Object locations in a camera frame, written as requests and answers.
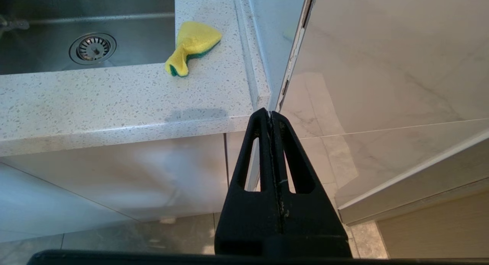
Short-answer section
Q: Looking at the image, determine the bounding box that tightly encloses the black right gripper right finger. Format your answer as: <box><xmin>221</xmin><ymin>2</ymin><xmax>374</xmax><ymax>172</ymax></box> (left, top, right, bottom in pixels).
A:
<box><xmin>272</xmin><ymin>111</ymin><xmax>352</xmax><ymax>257</ymax></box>

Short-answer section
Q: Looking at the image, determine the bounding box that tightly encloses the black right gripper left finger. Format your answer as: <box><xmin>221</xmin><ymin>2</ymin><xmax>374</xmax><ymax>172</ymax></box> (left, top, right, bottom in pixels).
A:
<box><xmin>215</xmin><ymin>108</ymin><xmax>284</xmax><ymax>257</ymax></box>

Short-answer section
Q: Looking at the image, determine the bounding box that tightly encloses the yellow green sponge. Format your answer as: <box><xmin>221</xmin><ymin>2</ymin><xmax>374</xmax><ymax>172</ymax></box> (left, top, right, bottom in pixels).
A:
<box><xmin>165</xmin><ymin>21</ymin><xmax>222</xmax><ymax>78</ymax></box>

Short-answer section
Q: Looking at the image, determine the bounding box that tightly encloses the metal sink drain strainer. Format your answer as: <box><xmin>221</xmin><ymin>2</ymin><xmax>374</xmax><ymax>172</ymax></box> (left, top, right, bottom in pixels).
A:
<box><xmin>69</xmin><ymin>32</ymin><xmax>117</xmax><ymax>65</ymax></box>

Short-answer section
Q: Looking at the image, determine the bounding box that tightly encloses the stainless steel sink basin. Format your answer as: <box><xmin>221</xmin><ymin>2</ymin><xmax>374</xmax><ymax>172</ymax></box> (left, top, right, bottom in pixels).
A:
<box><xmin>0</xmin><ymin>0</ymin><xmax>175</xmax><ymax>75</ymax></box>

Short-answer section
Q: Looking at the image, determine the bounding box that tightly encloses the narrow white cabinet door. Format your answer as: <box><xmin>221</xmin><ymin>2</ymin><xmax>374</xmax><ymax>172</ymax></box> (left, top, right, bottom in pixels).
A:
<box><xmin>225</xmin><ymin>132</ymin><xmax>261</xmax><ymax>192</ymax></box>

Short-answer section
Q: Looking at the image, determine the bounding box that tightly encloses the light wooden cabinet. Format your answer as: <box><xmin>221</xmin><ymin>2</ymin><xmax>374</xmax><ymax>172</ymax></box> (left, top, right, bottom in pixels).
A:
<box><xmin>376</xmin><ymin>189</ymin><xmax>489</xmax><ymax>259</ymax></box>

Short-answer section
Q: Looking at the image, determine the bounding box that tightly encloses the wide white cabinet door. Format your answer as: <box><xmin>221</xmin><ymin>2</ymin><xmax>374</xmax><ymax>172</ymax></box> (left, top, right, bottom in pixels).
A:
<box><xmin>0</xmin><ymin>133</ymin><xmax>230</xmax><ymax>242</ymax></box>

